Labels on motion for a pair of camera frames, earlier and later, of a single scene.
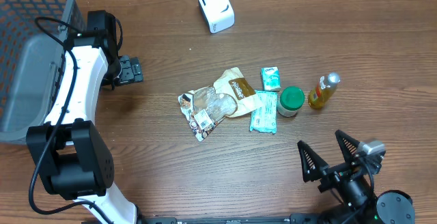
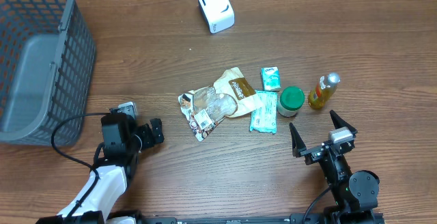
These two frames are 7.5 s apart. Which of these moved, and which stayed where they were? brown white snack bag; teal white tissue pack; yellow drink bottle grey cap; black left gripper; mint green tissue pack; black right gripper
Moved: black right gripper; black left gripper
Stayed: brown white snack bag; mint green tissue pack; yellow drink bottle grey cap; teal white tissue pack
